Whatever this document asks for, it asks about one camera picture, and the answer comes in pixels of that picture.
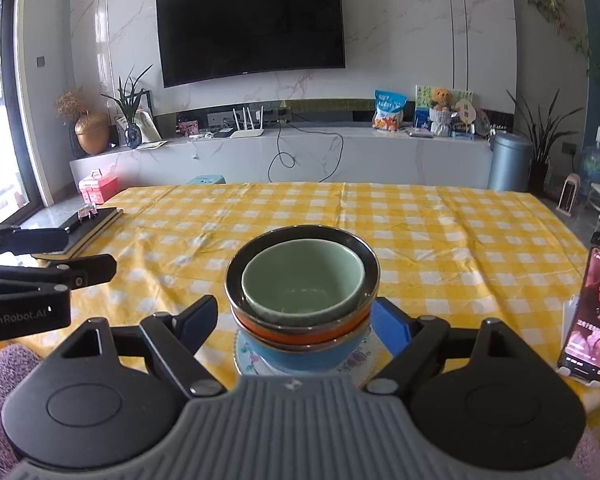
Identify white fruity painted plate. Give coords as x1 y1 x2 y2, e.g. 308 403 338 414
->
233 328 388 385

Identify stainless steel bowl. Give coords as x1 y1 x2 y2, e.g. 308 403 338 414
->
225 224 380 351

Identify green ceramic bowl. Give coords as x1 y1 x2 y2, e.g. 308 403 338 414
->
242 238 365 326

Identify black book stack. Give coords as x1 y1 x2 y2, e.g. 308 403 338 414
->
32 206 122 261

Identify smartphone on stand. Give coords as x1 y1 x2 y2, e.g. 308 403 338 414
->
557 247 600 387

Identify red pink box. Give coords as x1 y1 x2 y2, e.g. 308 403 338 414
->
79 169 119 206

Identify yellow checkered tablecloth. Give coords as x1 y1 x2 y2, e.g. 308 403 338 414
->
0 184 596 451

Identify golden round vase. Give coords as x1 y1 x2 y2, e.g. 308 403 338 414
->
74 112 109 155

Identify pink small stool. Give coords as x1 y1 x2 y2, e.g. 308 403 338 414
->
556 174 581 217

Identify teal plastic stool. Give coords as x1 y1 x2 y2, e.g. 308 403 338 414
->
187 174 226 185

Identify green plant in blue vase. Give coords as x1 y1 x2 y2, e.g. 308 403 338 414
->
102 65 152 150

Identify grey cylindrical trash can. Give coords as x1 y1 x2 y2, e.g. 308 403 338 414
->
488 132 533 192

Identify white marble tv console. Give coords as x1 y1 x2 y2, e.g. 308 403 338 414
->
70 125 492 188

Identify blue water jug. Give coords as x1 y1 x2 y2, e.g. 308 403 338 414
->
579 126 600 194

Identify tall floor plant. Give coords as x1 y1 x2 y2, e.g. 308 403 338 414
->
506 89 584 195

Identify white wifi router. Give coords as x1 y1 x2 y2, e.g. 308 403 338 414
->
230 106 264 139

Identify brown teddy bear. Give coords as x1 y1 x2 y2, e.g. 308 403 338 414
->
429 87 453 112

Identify blue orange snack bag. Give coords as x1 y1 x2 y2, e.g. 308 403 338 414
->
372 90 407 132

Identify black television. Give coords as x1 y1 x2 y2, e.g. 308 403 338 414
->
156 0 346 88

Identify hanging ivy plant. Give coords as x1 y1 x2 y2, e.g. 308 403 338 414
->
527 0 600 86

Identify black power cable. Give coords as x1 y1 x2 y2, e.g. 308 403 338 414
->
266 121 347 184

